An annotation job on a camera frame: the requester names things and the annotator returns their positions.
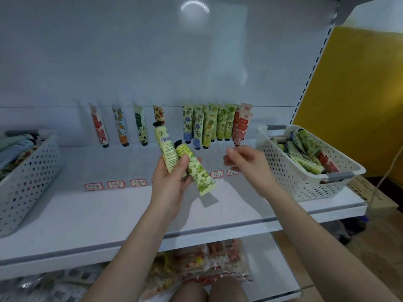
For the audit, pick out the person's left hand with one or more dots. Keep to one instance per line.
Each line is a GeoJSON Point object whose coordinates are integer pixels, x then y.
{"type": "Point", "coordinates": [167, 191]}

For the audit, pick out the person's right hand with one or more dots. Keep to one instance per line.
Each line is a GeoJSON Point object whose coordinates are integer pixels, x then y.
{"type": "Point", "coordinates": [255, 170]}

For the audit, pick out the light green floral hand cream tube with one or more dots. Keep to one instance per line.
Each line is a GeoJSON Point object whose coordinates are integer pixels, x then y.
{"type": "Point", "coordinates": [200, 176]}

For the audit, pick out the white perforated plastic basket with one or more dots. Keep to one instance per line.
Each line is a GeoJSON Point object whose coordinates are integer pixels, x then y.
{"type": "Point", "coordinates": [28, 191]}
{"type": "Point", "coordinates": [296, 179]}

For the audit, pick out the yellow-green white-label hand cream tube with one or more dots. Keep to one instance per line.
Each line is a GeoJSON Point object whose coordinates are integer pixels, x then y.
{"type": "Point", "coordinates": [167, 147]}

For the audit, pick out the red white hand cream tube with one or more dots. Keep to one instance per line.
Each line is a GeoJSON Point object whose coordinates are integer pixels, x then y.
{"type": "Point", "coordinates": [244, 122]}

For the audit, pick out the pile of green hand cream tubes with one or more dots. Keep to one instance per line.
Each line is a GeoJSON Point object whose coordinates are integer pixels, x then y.
{"type": "Point", "coordinates": [305, 151]}

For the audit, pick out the white metal shelf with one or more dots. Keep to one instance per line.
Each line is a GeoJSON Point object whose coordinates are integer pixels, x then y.
{"type": "Point", "coordinates": [94, 226]}

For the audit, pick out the row of hand cream tubes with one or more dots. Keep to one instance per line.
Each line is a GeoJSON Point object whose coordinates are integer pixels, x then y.
{"type": "Point", "coordinates": [119, 125]}

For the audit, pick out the person's left forearm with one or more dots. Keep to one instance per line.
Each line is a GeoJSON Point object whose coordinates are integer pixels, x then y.
{"type": "Point", "coordinates": [129, 261]}

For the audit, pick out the person's right forearm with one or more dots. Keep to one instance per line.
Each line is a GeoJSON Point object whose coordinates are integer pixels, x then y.
{"type": "Point", "coordinates": [327, 248]}

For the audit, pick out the person's left leg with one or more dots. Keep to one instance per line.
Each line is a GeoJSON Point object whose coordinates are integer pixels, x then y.
{"type": "Point", "coordinates": [189, 292]}

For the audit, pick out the person's leg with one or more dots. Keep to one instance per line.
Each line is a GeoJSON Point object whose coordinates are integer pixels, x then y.
{"type": "Point", "coordinates": [189, 292]}
{"type": "Point", "coordinates": [230, 291]}

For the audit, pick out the person's right leg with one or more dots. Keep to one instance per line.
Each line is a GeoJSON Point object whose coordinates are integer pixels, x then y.
{"type": "Point", "coordinates": [230, 291]}

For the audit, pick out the clear divider tray with labels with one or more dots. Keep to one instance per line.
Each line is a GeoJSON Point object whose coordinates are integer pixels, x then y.
{"type": "Point", "coordinates": [94, 186]}

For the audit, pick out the pile of snack packets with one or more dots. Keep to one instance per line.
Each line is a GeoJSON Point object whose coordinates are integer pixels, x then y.
{"type": "Point", "coordinates": [201, 258]}

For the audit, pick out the cluster of green bottles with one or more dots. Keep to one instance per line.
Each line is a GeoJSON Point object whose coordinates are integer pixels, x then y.
{"type": "Point", "coordinates": [354, 228]}

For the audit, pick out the small brown cardboard box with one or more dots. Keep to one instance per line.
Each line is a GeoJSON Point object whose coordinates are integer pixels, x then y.
{"type": "Point", "coordinates": [374, 197]}

